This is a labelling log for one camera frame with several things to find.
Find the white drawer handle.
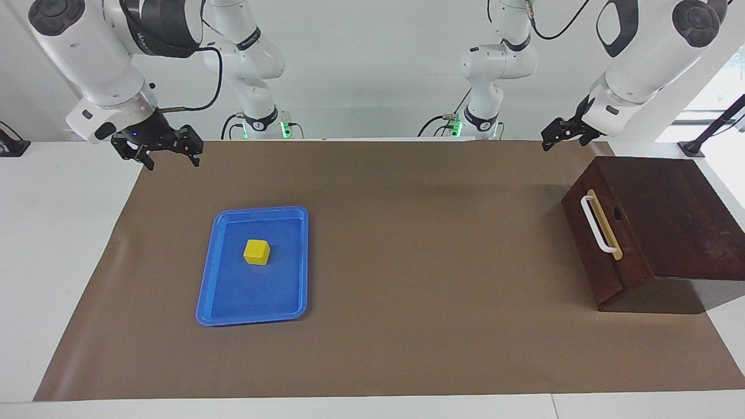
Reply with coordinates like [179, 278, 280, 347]
[580, 195, 618, 254]

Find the wooden drawer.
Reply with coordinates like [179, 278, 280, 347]
[562, 157, 651, 293]

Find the yellow cube block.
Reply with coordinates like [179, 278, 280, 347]
[243, 239, 271, 266]

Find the dark wooden drawer cabinet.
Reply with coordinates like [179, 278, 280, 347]
[562, 156, 745, 315]

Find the bright window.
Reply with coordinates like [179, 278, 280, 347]
[655, 47, 745, 144]

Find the blue plastic tray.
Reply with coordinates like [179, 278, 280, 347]
[196, 205, 309, 327]

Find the brown table mat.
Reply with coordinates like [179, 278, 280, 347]
[33, 139, 745, 402]

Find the black right base cable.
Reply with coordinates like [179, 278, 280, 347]
[220, 112, 304, 140]

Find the black base cable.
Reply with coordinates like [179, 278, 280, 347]
[417, 87, 473, 139]
[220, 112, 304, 140]

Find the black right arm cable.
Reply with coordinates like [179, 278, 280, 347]
[157, 45, 225, 112]

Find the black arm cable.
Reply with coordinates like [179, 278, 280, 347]
[526, 0, 592, 41]
[157, 45, 225, 112]

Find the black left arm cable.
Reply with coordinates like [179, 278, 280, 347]
[526, 0, 592, 41]

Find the black left base cable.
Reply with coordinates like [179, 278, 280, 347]
[417, 87, 473, 139]

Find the black camera stand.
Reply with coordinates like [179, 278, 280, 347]
[678, 93, 745, 159]

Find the black table clamp mount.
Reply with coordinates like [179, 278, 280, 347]
[0, 120, 31, 158]

